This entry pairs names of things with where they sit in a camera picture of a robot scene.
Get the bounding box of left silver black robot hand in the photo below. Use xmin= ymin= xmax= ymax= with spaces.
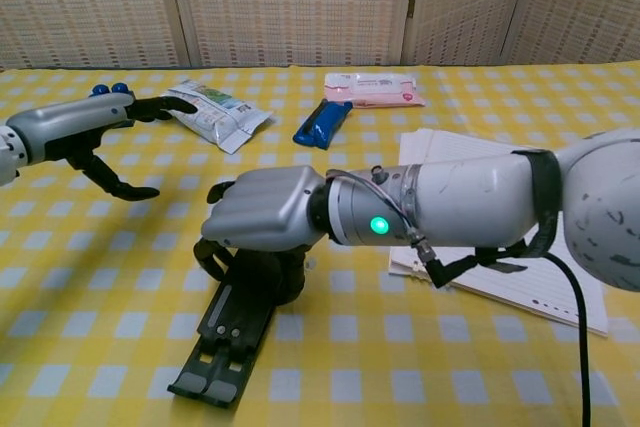
xmin=7 ymin=93 xmax=199 ymax=202

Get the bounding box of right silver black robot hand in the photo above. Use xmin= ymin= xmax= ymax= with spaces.
xmin=193 ymin=165 xmax=329 ymax=306

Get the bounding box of black folding laptop stand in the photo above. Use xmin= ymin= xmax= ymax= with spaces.
xmin=167 ymin=246 xmax=307 ymax=408

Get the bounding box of blue toy building block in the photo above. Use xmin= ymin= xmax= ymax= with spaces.
xmin=89 ymin=82 xmax=134 ymax=98

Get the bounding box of white silver snack packet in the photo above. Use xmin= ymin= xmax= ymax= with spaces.
xmin=160 ymin=79 xmax=275 ymax=156

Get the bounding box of blue wrapped packet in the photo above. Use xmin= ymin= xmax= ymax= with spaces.
xmin=292 ymin=99 xmax=354 ymax=150

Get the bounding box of pink wet wipes pack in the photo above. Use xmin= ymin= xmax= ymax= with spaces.
xmin=323 ymin=71 xmax=427 ymax=110

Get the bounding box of woven folding screen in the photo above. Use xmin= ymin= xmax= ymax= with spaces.
xmin=0 ymin=0 xmax=640 ymax=72

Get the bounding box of stack of lined paper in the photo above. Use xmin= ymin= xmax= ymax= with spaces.
xmin=388 ymin=127 xmax=610 ymax=337

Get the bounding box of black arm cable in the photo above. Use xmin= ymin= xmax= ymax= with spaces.
xmin=414 ymin=231 xmax=594 ymax=427

